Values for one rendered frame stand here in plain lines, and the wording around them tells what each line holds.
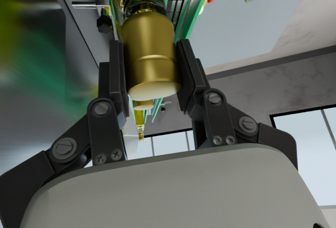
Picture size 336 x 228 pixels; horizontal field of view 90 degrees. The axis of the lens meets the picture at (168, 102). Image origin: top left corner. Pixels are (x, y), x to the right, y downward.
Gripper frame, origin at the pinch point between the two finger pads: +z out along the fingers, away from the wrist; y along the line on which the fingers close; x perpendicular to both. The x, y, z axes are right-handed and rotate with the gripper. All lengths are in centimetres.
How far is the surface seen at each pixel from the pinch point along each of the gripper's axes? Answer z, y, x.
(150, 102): 7.1, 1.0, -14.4
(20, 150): -0.4, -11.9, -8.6
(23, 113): 3.0, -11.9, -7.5
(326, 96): 92, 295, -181
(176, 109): 145, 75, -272
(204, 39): 58, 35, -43
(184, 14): 33.1, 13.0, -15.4
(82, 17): 37.3, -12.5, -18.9
